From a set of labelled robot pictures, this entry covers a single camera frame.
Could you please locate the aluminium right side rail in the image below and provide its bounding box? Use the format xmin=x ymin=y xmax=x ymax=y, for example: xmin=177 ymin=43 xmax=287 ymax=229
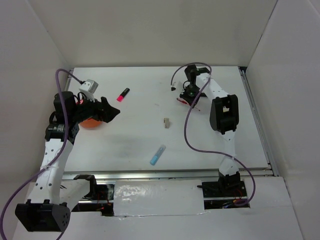
xmin=238 ymin=66 xmax=280 ymax=177

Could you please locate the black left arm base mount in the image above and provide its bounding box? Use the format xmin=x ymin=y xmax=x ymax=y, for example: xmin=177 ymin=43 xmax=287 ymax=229
xmin=73 ymin=174 xmax=112 ymax=201

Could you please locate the pink highlighter black cap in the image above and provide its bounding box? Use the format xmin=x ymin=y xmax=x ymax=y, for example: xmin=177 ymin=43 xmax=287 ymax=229
xmin=116 ymin=88 xmax=130 ymax=102

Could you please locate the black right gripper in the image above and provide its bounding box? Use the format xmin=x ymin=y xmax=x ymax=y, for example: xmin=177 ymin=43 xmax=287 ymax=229
xmin=180 ymin=84 xmax=201 ymax=108

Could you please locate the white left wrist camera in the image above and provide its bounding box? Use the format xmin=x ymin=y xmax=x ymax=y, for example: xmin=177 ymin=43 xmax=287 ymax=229
xmin=79 ymin=79 xmax=99 ymax=102

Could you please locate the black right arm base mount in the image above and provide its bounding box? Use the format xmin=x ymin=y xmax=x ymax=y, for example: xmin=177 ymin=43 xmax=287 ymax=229
xmin=197 ymin=174 xmax=247 ymax=199

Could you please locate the light blue highlighter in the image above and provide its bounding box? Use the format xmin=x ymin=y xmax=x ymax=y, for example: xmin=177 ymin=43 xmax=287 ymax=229
xmin=149 ymin=144 xmax=166 ymax=166

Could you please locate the orange round organizer container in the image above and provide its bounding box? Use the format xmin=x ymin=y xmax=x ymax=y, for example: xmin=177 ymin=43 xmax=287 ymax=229
xmin=79 ymin=118 xmax=103 ymax=129

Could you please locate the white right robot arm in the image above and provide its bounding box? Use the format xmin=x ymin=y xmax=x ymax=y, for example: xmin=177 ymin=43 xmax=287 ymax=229
xmin=179 ymin=64 xmax=241 ymax=196

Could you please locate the white and yellow eraser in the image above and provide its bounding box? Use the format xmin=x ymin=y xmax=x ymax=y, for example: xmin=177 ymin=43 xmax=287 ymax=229
xmin=163 ymin=117 xmax=170 ymax=129

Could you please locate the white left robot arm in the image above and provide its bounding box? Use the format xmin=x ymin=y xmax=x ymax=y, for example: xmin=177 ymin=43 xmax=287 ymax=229
xmin=15 ymin=91 xmax=120 ymax=233

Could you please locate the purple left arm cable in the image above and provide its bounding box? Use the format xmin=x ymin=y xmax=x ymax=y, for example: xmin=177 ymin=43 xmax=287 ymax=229
xmin=0 ymin=68 xmax=86 ymax=240

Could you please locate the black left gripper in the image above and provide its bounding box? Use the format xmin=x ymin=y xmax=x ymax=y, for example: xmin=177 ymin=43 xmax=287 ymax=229
xmin=71 ymin=92 xmax=120 ymax=124

